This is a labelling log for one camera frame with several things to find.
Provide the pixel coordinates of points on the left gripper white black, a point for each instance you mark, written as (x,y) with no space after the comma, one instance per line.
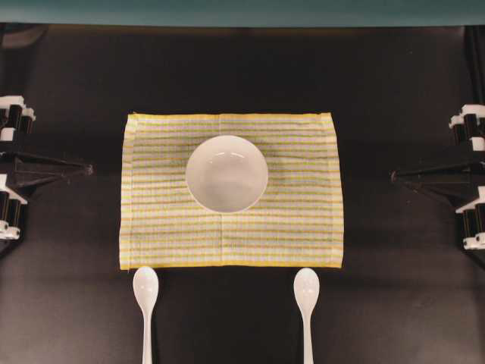
(27,170)

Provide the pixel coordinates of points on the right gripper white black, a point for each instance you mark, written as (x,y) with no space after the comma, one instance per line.
(459,185)

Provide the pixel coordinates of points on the white chinese spoon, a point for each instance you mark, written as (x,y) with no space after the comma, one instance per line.
(306,288)
(145,288)

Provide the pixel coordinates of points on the yellow green striped cloth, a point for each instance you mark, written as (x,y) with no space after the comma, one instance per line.
(298,222)

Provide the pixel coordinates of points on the white ceramic bowl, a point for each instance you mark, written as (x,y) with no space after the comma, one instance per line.
(226,174)

